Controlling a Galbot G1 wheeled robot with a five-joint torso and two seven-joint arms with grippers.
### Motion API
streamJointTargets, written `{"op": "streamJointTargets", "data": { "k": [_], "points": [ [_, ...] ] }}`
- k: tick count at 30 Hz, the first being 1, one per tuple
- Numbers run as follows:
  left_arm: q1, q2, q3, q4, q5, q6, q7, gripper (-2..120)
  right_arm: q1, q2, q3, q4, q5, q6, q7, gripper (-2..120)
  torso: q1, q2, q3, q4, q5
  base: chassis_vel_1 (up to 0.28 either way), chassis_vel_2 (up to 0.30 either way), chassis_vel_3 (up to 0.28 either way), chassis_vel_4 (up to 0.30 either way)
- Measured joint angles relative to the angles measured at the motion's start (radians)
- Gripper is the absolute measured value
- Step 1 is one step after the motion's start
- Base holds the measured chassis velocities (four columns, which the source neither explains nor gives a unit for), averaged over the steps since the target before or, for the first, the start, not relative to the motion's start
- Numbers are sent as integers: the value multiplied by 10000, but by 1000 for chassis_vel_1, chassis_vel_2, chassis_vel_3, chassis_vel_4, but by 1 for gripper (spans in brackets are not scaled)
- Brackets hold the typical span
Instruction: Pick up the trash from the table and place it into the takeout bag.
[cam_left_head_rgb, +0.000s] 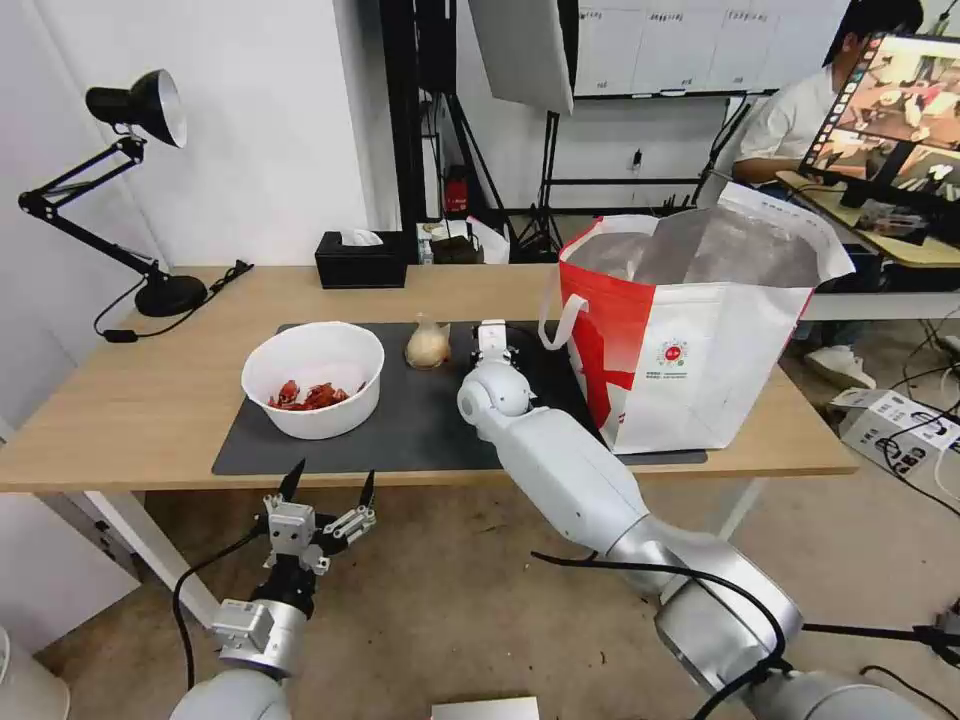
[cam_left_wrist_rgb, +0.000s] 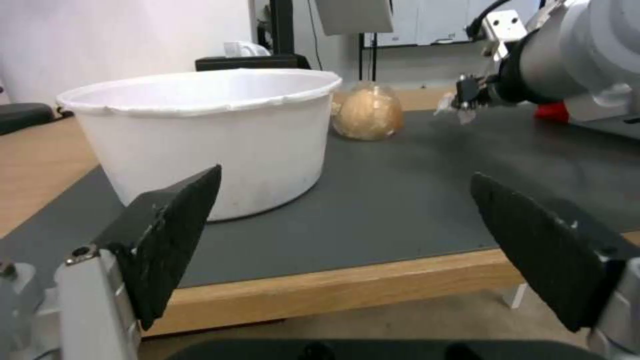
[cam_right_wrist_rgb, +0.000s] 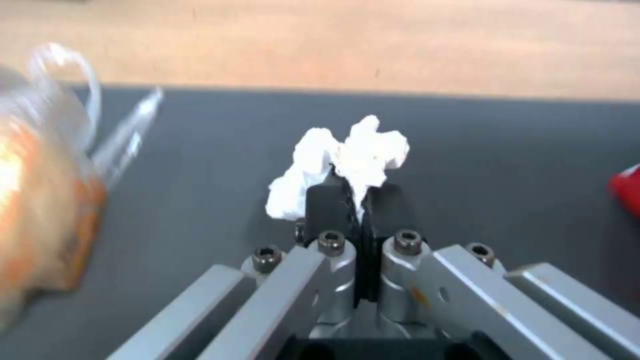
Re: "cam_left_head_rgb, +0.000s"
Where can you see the dark grey table mat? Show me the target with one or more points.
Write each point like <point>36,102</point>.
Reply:
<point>420,435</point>

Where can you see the black desk lamp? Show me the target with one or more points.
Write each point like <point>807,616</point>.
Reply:
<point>171,294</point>

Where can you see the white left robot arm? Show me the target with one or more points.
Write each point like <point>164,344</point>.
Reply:
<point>251,645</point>

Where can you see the red crayfish shells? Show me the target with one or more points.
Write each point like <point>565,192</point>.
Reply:
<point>311,396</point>

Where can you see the wooden table with white legs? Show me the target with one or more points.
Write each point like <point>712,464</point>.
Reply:
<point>135,540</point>

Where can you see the white drawer cabinet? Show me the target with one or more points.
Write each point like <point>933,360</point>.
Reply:
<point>52,570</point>

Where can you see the person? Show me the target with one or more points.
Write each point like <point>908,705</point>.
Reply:
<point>787,120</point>

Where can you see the whiteboard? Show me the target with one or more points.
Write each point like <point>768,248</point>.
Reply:
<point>675,45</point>

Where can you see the white and red takeout bag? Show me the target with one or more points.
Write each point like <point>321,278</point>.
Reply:
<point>705,360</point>

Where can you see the light wooden desk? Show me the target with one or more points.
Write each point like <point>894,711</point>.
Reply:
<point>922,251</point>

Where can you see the black light stand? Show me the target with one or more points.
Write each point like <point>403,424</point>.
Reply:
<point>541,195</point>

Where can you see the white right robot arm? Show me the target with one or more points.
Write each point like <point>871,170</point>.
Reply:
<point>570,480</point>

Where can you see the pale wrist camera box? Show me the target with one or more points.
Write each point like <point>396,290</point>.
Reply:
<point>493,336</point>
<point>291,529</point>

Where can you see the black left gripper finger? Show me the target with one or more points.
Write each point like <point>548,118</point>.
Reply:
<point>289,484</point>
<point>366,491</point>

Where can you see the computer monitor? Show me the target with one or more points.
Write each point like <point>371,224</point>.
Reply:
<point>892,105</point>

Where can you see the pale robot front shell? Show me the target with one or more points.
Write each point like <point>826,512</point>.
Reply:
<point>484,709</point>

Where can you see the black tripod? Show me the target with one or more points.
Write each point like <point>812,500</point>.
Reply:
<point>900,636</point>

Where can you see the white round bin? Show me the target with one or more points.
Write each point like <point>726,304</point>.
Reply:
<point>30,682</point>

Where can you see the white tissue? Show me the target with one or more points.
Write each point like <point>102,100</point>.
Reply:
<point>360,238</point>

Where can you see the white plastic bag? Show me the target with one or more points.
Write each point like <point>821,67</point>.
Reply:
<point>491,238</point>

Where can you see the white round bowl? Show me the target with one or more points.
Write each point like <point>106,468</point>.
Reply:
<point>315,360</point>

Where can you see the black tissue box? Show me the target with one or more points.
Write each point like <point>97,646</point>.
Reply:
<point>360,266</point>

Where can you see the red and black device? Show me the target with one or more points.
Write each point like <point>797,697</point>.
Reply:
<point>456,191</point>

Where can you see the white softbox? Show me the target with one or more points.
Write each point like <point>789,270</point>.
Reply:
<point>525,52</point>

